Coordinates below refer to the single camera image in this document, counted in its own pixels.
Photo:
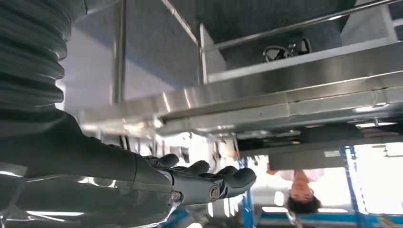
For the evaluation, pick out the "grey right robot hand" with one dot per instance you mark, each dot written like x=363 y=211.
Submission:
x=78 y=173

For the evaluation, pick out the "stainless steel workbench table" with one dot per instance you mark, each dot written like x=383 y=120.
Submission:
x=283 y=78

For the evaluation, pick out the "blue metal shelf rack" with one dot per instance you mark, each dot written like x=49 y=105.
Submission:
x=353 y=188

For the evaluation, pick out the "dark grey laptop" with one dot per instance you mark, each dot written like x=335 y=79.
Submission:
x=302 y=159

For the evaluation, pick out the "person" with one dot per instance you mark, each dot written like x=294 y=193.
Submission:
x=302 y=192

